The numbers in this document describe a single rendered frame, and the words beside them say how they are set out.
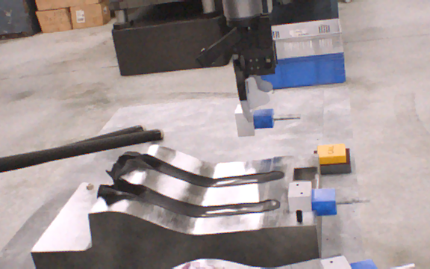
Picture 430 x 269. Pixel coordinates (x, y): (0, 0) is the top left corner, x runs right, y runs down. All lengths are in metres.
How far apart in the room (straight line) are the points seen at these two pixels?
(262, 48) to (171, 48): 3.91
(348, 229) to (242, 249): 0.22
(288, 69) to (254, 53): 3.08
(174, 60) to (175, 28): 0.27
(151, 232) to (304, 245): 0.25
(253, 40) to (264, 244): 0.43
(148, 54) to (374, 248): 3.15
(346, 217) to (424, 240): 1.41
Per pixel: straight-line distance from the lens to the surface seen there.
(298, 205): 1.02
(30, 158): 1.42
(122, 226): 1.05
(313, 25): 4.60
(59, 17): 7.86
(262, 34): 1.23
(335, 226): 1.15
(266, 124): 1.28
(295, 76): 4.31
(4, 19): 8.05
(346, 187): 1.27
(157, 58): 5.16
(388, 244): 2.54
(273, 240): 1.01
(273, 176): 1.15
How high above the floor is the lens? 1.40
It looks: 22 degrees down
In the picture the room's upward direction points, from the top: 9 degrees counter-clockwise
